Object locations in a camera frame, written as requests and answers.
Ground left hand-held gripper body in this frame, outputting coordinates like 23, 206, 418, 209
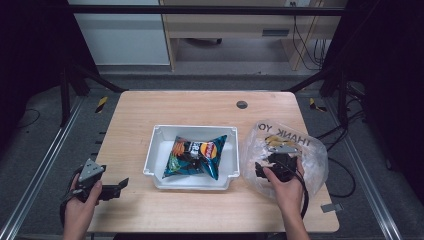
75, 157, 116, 203

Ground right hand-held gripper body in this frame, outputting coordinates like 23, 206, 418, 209
265, 144, 300, 183

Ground clear plastic bag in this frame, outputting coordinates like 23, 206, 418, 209
240, 119, 330, 202

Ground white plastic bin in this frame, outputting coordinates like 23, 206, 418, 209
142, 124, 241, 191

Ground blue potato chips packet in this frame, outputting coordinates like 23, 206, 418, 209
162, 134, 229, 181

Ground person's left hand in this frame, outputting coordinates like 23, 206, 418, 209
64, 173, 104, 219

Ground person's right hand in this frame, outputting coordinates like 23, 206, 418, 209
262, 157, 306, 215

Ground yellow snack packet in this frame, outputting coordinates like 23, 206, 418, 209
264, 134, 297, 148

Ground yellow black floor tape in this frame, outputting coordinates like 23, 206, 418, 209
308, 97, 328, 113
95, 96, 109, 114

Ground grey tape piece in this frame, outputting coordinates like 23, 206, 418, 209
320, 203, 344, 214

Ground black metal stand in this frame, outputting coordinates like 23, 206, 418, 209
59, 63, 129, 128
283, 64, 351, 129

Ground white cabinet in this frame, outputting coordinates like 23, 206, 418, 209
67, 0, 171, 66

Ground black horizontal bar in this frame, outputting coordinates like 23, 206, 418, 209
66, 4, 346, 17

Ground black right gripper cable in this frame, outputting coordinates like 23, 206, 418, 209
286, 163, 310, 220

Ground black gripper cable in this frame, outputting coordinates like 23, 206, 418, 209
59, 165, 84, 229
286, 163, 310, 220

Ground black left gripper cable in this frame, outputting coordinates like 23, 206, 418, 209
59, 165, 84, 229

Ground aluminium floor rail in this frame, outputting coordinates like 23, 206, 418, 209
324, 96, 404, 240
0, 96, 84, 240

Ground black floor cable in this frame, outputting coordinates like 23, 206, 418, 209
314, 109, 366, 199

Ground black hanging cables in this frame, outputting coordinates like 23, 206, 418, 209
289, 1, 329, 72

